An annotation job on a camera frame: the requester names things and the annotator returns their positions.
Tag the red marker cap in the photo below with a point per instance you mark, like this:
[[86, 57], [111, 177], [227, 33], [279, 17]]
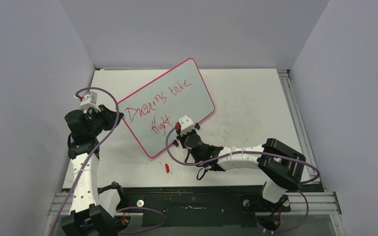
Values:
[[167, 168]]

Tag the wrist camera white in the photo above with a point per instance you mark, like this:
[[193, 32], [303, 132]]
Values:
[[88, 102], [184, 125]]

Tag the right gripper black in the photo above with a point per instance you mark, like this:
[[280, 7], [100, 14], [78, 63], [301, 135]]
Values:
[[181, 137]]

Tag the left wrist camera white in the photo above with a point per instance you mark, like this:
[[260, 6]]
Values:
[[88, 102]]

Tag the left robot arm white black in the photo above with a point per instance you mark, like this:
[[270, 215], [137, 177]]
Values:
[[92, 209]]

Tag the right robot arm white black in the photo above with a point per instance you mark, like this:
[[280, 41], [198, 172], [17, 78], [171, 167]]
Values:
[[282, 164]]

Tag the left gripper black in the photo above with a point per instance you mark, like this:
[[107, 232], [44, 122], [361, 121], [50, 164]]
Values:
[[109, 116]]

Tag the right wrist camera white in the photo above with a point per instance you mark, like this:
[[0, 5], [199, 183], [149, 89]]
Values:
[[184, 125]]

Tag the aluminium side rail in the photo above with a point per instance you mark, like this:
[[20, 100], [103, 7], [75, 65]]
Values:
[[296, 116]]

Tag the pink framed whiteboard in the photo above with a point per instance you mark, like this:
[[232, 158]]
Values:
[[152, 111]]

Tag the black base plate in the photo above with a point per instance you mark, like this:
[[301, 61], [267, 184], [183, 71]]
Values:
[[210, 206]]

